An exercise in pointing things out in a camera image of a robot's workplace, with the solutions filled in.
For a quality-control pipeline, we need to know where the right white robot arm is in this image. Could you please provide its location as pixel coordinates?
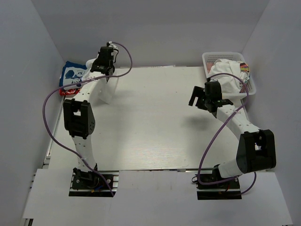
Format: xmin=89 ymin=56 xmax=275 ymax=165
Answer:
xmin=189 ymin=81 xmax=277 ymax=188

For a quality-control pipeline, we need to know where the white t-shirt with robot print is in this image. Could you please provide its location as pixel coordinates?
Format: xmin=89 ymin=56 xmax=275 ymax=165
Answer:
xmin=80 ymin=58 xmax=119 ymax=105

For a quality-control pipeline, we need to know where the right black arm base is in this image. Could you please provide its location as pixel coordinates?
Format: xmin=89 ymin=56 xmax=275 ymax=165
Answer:
xmin=191 ymin=175 xmax=242 ymax=200

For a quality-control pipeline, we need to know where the blue folded Mickey t-shirt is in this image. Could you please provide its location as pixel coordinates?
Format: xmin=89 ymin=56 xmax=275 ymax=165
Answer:
xmin=59 ymin=61 xmax=87 ymax=91

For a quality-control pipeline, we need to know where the white t-shirt with colourful print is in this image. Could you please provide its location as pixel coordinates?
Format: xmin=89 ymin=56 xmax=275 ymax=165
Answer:
xmin=206 ymin=59 xmax=250 ymax=94

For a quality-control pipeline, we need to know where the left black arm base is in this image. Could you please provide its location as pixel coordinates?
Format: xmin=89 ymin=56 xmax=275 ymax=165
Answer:
xmin=69 ymin=168 xmax=119 ymax=197

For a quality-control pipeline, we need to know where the red folded t-shirt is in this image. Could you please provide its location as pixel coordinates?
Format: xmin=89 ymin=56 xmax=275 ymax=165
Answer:
xmin=59 ymin=88 xmax=81 ymax=96

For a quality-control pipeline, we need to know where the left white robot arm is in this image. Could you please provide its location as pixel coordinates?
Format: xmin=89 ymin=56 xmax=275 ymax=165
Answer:
xmin=63 ymin=41 xmax=119 ymax=188

